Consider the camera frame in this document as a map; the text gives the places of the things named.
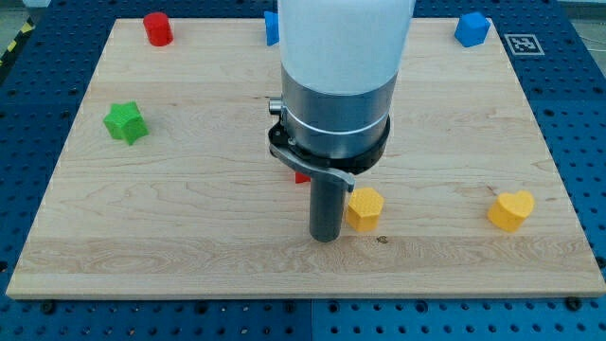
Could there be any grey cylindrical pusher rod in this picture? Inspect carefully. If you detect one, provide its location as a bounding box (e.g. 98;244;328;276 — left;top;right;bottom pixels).
309;170;348;242

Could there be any black clamp with grey lever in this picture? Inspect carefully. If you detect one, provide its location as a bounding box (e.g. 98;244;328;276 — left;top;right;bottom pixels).
268;117;391;192

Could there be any yellow hexagon block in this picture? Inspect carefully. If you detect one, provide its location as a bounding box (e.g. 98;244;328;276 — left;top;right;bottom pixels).
346;188;384;232

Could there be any blue block behind arm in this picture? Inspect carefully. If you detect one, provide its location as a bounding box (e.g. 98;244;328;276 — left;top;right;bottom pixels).
263;11;279;46

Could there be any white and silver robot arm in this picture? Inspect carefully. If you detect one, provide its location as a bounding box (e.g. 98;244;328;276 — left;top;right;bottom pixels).
268;0;416;242

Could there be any red star block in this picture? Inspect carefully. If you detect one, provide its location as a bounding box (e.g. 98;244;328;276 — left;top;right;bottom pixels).
294;171;311;184

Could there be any green star block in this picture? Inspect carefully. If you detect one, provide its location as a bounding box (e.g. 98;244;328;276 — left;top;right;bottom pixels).
103;101;149;145

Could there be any light wooden board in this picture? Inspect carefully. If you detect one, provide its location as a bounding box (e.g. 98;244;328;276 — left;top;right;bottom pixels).
7;18;605;300

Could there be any yellow heart block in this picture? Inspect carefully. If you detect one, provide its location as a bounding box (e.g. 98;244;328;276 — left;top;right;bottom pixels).
487;190;535;233

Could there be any blue pentagon block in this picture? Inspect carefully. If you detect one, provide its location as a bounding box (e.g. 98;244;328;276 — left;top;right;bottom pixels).
454;11;491;47

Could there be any black and white fiducial tag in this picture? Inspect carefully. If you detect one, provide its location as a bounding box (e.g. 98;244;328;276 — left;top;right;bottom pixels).
505;33;544;56

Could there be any red cylinder block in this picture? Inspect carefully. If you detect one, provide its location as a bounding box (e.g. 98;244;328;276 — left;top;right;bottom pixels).
143;11;173;46

